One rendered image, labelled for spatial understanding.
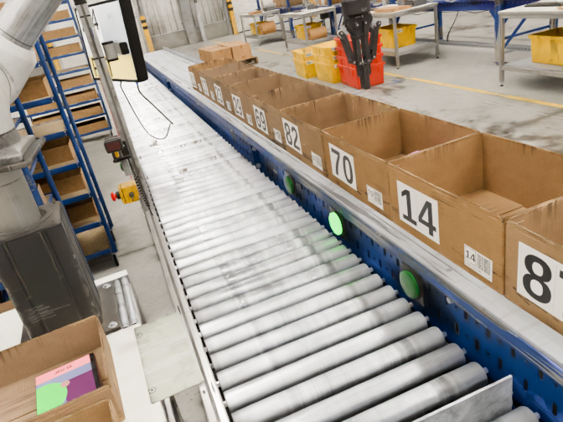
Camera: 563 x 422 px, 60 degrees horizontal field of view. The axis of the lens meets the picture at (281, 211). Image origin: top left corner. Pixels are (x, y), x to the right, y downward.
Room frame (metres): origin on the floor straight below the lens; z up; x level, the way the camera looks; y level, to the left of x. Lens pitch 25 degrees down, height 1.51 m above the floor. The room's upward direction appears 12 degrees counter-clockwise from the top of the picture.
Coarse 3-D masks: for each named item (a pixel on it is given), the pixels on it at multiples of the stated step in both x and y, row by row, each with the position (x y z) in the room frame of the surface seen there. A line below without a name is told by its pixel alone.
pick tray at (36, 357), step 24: (48, 336) 0.99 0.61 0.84; (72, 336) 1.01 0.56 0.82; (96, 336) 1.02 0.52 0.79; (0, 360) 0.95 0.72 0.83; (24, 360) 0.97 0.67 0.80; (48, 360) 0.98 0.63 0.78; (72, 360) 0.99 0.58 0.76; (96, 360) 0.97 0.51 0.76; (0, 384) 0.94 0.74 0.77; (24, 384) 0.94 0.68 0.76; (0, 408) 0.87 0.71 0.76; (24, 408) 0.86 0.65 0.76; (72, 408) 0.74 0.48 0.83; (120, 408) 0.77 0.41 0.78
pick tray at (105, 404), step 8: (104, 400) 0.73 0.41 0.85; (88, 408) 0.72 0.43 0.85; (96, 408) 0.72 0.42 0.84; (104, 408) 0.73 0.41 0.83; (112, 408) 0.71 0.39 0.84; (64, 416) 0.71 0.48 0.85; (72, 416) 0.71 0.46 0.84; (80, 416) 0.71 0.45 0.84; (88, 416) 0.72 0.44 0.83; (96, 416) 0.72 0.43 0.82; (104, 416) 0.73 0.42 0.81; (112, 416) 0.68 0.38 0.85
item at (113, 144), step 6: (108, 138) 1.83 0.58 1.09; (114, 138) 1.81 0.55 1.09; (120, 138) 1.82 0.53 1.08; (108, 144) 1.78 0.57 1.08; (114, 144) 1.79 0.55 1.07; (120, 144) 1.79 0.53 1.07; (108, 150) 1.78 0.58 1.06; (114, 150) 1.78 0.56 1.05; (120, 150) 1.79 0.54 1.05; (114, 156) 1.83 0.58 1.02; (120, 156) 1.84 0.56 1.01; (114, 162) 1.85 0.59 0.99
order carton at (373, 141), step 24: (360, 120) 1.55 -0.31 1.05; (384, 120) 1.57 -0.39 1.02; (408, 120) 1.54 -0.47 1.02; (432, 120) 1.41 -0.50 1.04; (336, 144) 1.41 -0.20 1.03; (360, 144) 1.55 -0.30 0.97; (384, 144) 1.57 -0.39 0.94; (408, 144) 1.55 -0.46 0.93; (432, 144) 1.42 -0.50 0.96; (360, 168) 1.27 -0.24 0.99; (384, 168) 1.15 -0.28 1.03; (360, 192) 1.29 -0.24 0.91; (384, 192) 1.16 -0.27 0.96; (384, 216) 1.17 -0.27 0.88
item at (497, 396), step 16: (496, 384) 0.62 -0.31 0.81; (512, 384) 0.63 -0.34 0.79; (464, 400) 0.60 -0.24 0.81; (480, 400) 0.61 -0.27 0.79; (496, 400) 0.62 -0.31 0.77; (432, 416) 0.58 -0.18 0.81; (448, 416) 0.59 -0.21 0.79; (464, 416) 0.60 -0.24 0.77; (480, 416) 0.61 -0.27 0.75; (496, 416) 0.62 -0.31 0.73
